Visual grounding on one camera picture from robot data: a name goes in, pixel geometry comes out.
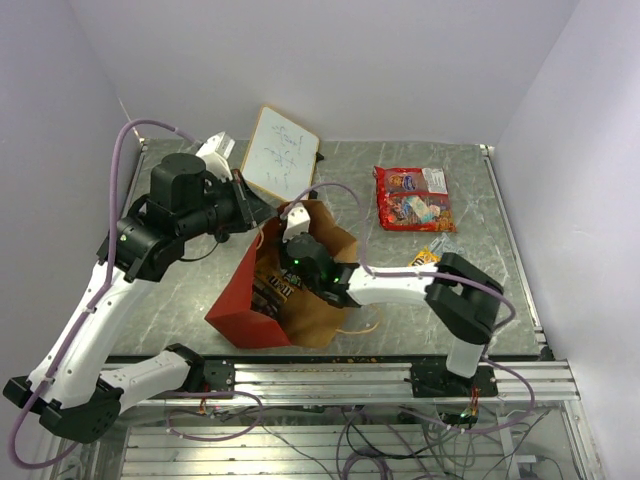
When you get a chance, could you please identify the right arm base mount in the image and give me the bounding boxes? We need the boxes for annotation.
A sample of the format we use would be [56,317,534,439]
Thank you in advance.
[406,358,498,399]

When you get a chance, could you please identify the red paper bag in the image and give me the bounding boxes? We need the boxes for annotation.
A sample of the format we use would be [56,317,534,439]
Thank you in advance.
[205,218,353,349]

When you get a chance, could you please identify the brown M&M packet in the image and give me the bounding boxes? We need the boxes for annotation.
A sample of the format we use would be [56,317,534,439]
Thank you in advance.
[251,270,304,319]

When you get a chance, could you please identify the red cookie snack bag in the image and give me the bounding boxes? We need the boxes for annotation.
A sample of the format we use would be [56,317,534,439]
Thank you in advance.
[373,166,456,233]

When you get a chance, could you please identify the aluminium rail frame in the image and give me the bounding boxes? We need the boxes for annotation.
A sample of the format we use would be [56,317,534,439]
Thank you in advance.
[86,142,604,479]

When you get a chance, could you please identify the silver foil snack packet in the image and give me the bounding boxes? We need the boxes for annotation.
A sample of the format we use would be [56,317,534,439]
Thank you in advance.
[428,232,466,258]

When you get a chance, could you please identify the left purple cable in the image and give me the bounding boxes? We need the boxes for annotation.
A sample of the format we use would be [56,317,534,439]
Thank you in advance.
[9,118,201,469]

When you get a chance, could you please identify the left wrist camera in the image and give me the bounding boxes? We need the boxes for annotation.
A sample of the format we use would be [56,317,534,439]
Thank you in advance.
[196,132,235,181]

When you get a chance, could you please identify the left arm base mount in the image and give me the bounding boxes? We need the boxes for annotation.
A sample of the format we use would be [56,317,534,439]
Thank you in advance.
[202,360,236,399]

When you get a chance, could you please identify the red black marker cap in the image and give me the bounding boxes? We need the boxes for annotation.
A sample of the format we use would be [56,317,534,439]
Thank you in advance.
[214,230,230,243]

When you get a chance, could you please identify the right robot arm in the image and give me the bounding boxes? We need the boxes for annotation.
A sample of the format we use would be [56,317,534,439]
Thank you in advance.
[279,233,505,396]

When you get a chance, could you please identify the small whiteboard yellow frame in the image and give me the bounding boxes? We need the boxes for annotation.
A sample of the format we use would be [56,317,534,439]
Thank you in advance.
[241,105,320,202]

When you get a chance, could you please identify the yellow M&M packet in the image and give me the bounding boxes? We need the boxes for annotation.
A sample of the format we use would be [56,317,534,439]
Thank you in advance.
[409,247,440,267]

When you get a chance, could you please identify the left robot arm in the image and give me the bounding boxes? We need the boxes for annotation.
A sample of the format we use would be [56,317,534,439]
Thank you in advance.
[3,153,277,444]

